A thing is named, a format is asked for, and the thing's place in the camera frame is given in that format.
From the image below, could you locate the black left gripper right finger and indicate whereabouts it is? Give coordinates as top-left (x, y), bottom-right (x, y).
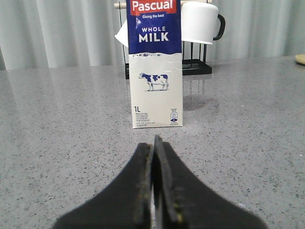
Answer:
top-left (153, 135), bottom-right (267, 229)

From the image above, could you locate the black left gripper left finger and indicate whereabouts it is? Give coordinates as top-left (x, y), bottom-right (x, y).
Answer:
top-left (53, 143), bottom-right (153, 229)

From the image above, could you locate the white blue milk carton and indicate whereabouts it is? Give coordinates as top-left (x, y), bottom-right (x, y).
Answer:
top-left (126, 0), bottom-right (183, 128)

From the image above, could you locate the wooden mug tree stand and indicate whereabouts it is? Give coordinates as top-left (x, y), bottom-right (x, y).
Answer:
top-left (295, 54), bottom-right (305, 65)

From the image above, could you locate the black wire mug rack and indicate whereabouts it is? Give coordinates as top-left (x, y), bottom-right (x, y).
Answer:
top-left (114, 1), bottom-right (212, 79)

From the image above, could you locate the white mug black handle left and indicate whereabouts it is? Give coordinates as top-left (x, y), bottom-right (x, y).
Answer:
top-left (115, 21), bottom-right (129, 47)

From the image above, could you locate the white mug black handle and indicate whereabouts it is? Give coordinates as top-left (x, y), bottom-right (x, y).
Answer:
top-left (181, 1), bottom-right (225, 45)
top-left (115, 21), bottom-right (129, 47)

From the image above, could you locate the white mug black handle right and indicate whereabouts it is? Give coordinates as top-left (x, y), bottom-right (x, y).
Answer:
top-left (181, 1), bottom-right (225, 45)

